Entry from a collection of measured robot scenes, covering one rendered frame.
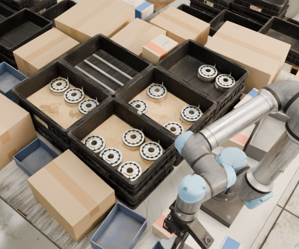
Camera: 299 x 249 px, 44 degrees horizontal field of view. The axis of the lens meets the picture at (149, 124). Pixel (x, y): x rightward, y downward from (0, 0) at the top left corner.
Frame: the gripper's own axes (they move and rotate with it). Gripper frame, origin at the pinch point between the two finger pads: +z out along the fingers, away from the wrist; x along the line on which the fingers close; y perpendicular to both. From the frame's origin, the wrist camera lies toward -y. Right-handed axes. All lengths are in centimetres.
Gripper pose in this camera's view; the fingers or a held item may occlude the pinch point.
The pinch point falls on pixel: (181, 244)
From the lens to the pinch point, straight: 137.3
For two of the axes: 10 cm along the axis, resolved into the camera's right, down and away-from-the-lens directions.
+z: -0.8, 6.9, 7.2
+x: -6.2, 5.3, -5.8
